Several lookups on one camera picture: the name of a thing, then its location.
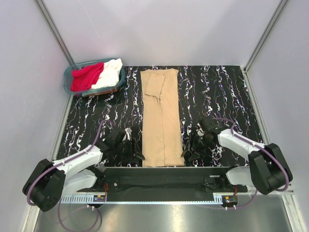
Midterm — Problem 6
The aluminium rail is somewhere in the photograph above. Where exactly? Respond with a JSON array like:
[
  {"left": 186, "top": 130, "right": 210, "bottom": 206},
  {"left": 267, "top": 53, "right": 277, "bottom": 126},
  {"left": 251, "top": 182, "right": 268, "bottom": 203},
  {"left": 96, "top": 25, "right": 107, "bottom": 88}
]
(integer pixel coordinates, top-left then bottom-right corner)
[{"left": 246, "top": 183, "right": 294, "bottom": 196}]

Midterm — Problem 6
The right aluminium frame post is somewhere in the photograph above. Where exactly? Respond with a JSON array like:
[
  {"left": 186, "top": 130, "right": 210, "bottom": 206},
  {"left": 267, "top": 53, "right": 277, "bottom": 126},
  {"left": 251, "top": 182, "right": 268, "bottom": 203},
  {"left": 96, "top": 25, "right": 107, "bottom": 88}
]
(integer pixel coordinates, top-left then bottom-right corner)
[{"left": 243, "top": 0, "right": 289, "bottom": 73}]

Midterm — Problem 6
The white shirt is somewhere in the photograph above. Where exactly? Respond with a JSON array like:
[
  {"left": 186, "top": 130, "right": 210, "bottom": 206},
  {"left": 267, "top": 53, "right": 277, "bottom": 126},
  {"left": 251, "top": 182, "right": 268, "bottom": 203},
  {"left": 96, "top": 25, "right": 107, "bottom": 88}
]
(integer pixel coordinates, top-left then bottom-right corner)
[{"left": 91, "top": 58, "right": 123, "bottom": 89}]

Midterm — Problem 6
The white slotted cable duct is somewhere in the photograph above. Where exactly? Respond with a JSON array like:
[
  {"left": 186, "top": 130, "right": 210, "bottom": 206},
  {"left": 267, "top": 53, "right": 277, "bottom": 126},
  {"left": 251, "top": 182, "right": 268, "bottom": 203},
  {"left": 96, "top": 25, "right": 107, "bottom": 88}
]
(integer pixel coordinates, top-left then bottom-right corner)
[{"left": 61, "top": 193, "right": 238, "bottom": 205}]

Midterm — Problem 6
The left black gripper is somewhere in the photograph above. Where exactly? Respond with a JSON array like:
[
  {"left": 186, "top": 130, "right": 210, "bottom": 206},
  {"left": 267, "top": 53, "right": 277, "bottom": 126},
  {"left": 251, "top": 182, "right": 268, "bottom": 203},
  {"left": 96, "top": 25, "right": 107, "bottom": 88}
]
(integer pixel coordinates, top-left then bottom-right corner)
[{"left": 114, "top": 138, "right": 144, "bottom": 163}]

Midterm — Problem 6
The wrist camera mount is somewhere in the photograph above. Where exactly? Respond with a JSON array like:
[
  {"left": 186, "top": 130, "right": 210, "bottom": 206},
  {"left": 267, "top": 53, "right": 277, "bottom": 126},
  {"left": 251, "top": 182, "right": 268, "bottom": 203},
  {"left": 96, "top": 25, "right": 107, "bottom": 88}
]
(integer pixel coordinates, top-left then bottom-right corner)
[
  {"left": 196, "top": 122, "right": 205, "bottom": 137},
  {"left": 122, "top": 128, "right": 132, "bottom": 142}
]

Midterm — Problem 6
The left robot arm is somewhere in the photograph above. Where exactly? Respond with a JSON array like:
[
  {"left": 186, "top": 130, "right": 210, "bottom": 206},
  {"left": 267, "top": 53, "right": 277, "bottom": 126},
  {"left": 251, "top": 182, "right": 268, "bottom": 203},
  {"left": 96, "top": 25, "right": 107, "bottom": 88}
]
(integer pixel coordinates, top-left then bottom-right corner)
[{"left": 22, "top": 128, "right": 145, "bottom": 212}]

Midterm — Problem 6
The teal laundry basket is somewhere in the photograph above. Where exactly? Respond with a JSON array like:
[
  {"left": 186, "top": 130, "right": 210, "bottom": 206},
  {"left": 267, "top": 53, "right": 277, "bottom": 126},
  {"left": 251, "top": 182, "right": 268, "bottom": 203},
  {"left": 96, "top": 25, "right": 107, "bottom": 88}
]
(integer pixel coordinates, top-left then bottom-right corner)
[{"left": 63, "top": 58, "right": 126, "bottom": 97}]

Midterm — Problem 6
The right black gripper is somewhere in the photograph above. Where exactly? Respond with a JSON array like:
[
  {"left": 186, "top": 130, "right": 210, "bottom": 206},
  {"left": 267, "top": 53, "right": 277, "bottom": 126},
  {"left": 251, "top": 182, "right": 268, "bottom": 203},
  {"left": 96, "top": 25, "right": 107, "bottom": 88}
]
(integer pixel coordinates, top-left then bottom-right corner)
[{"left": 181, "top": 132, "right": 214, "bottom": 162}]

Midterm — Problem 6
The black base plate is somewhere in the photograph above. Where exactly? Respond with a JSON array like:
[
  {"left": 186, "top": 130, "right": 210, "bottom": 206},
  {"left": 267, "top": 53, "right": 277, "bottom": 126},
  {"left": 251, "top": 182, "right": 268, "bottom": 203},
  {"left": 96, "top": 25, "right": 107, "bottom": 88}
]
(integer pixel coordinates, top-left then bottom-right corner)
[{"left": 81, "top": 167, "right": 247, "bottom": 199}]

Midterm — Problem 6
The red shirt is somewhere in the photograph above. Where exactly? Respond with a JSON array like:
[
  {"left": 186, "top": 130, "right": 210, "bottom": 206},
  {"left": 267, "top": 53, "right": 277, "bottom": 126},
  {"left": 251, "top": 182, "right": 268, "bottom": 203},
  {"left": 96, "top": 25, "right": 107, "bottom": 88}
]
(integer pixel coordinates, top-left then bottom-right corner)
[{"left": 70, "top": 62, "right": 104, "bottom": 92}]

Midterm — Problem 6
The left aluminium frame post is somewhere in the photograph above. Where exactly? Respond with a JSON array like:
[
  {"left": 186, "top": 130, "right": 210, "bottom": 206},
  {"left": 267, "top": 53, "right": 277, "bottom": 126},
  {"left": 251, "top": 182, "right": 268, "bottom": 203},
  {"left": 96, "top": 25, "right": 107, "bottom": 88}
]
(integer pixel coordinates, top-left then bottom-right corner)
[{"left": 34, "top": 0, "right": 75, "bottom": 65}]

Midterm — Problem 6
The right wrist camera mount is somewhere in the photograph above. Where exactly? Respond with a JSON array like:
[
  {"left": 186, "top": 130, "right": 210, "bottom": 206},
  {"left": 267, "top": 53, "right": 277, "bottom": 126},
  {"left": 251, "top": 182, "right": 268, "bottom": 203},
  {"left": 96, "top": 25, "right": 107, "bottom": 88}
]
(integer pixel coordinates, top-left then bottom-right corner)
[{"left": 196, "top": 122, "right": 205, "bottom": 137}]

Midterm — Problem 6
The aluminium frame post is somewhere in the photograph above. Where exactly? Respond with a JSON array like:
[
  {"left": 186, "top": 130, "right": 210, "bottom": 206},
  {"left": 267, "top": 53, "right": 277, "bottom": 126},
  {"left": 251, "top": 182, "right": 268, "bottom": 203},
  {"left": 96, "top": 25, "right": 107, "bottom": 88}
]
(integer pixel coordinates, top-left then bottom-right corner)
[
  {"left": 34, "top": 0, "right": 75, "bottom": 65},
  {"left": 243, "top": 0, "right": 289, "bottom": 73}
]

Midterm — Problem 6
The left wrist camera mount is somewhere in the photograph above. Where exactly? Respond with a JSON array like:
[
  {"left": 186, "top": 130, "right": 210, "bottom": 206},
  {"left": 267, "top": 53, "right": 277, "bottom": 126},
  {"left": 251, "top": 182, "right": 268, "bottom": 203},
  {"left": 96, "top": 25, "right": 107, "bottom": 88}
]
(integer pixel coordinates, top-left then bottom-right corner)
[{"left": 122, "top": 128, "right": 132, "bottom": 142}]

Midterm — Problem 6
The tan polo shirt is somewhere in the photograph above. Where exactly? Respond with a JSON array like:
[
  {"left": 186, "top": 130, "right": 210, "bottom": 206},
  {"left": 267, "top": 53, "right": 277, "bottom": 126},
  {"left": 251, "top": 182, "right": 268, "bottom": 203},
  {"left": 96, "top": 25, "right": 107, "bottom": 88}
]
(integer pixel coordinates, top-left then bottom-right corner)
[{"left": 140, "top": 69, "right": 184, "bottom": 167}]

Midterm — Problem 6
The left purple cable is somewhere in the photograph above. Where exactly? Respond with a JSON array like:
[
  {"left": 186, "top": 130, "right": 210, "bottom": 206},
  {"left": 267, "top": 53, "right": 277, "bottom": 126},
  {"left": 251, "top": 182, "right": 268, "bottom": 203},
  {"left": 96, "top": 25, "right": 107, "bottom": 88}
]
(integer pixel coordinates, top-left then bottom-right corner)
[{"left": 26, "top": 120, "right": 119, "bottom": 232}]

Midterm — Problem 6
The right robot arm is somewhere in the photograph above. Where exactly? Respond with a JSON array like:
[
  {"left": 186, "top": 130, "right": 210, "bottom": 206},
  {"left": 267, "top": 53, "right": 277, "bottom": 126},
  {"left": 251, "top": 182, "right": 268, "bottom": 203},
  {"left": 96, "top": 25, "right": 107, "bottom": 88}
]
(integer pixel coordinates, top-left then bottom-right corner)
[{"left": 181, "top": 117, "right": 293, "bottom": 195}]

